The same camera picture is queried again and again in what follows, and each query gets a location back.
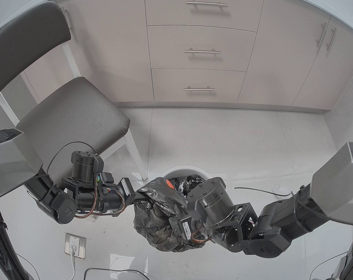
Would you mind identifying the beige cabinet with metal handles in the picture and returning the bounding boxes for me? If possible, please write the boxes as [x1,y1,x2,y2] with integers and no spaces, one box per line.
[0,0,353,112]

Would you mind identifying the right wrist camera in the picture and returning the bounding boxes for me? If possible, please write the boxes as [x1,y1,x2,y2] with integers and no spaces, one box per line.
[187,197,204,219]

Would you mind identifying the white paper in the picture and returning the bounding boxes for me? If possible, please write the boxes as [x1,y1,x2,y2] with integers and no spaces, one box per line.
[272,185,292,198]

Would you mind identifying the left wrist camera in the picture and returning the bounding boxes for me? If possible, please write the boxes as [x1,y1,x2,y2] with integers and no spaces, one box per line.
[98,172,115,187]

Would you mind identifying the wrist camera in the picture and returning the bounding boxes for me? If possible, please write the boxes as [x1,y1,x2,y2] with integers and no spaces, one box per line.
[98,172,115,187]
[187,197,204,219]

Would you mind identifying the black plastic bag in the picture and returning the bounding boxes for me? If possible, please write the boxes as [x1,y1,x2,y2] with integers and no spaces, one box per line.
[133,174,208,253]

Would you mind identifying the white trash bin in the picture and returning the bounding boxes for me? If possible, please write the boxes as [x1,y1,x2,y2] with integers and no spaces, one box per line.
[162,165,212,183]

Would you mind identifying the white cable with plug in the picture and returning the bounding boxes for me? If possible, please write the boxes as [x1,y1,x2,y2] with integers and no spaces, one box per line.
[68,244,78,280]

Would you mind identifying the grey padded chair white legs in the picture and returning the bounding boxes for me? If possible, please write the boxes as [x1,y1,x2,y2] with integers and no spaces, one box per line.
[0,1,149,223]

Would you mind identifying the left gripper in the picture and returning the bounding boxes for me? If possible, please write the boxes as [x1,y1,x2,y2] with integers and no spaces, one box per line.
[98,177,150,216]

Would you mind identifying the black cable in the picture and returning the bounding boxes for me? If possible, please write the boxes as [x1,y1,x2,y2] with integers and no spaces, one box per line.
[233,187,296,198]
[311,253,349,280]
[16,254,38,280]
[46,141,99,173]
[84,268,150,280]

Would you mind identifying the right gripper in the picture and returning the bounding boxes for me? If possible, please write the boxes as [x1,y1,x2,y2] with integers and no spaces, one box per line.
[169,216,206,241]

